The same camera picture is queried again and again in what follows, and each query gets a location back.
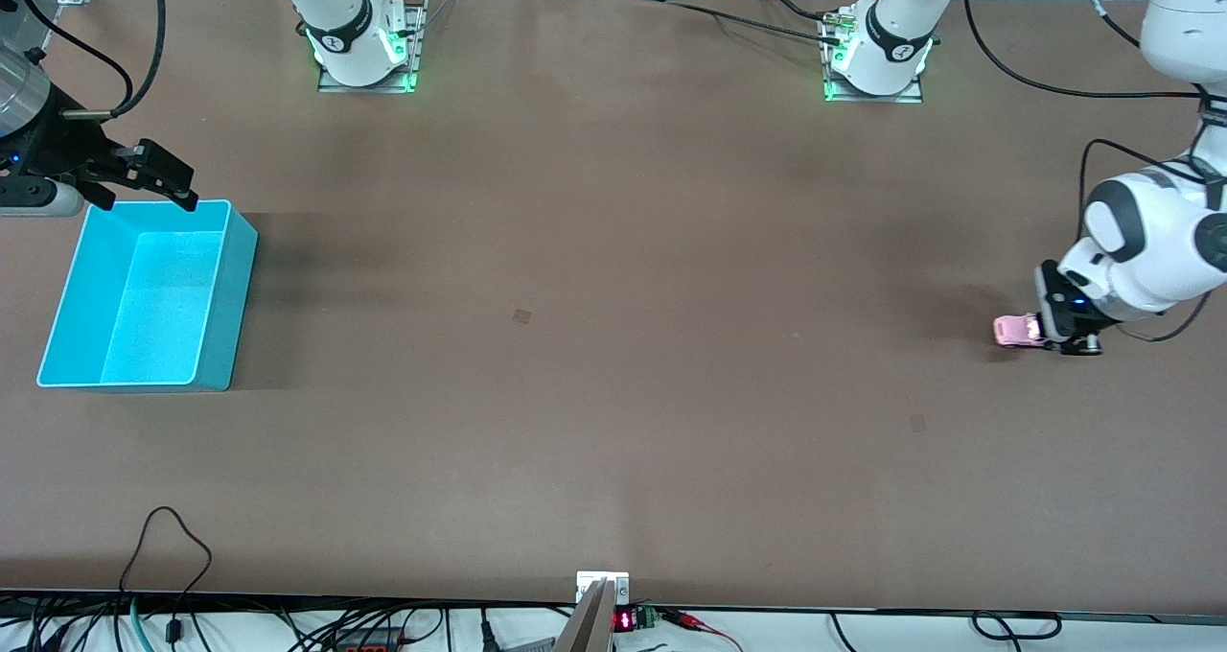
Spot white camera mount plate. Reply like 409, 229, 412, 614
576, 571, 631, 605

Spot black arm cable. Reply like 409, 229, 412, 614
961, 0, 1227, 344
19, 0, 167, 122

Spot short black table cable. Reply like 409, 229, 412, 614
755, 0, 833, 24

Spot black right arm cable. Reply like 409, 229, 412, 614
19, 0, 167, 122

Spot black orange power strip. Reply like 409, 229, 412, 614
326, 623, 408, 652

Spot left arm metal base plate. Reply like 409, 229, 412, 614
822, 10, 924, 105

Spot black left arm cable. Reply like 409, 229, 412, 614
961, 0, 1227, 344

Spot cyan plastic bin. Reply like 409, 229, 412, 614
36, 198, 259, 392

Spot long black table cable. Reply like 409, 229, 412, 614
661, 0, 845, 47

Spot pink jeep toy black roof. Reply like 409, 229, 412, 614
994, 314, 1046, 348

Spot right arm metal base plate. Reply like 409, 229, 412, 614
316, 0, 429, 94

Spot grey metal camera bar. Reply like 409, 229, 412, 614
554, 580, 615, 652

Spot black coiled cable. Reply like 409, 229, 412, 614
971, 611, 1063, 642

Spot red clip leads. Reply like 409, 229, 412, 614
660, 608, 745, 652

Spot thin black looped cable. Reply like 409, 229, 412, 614
118, 506, 213, 645

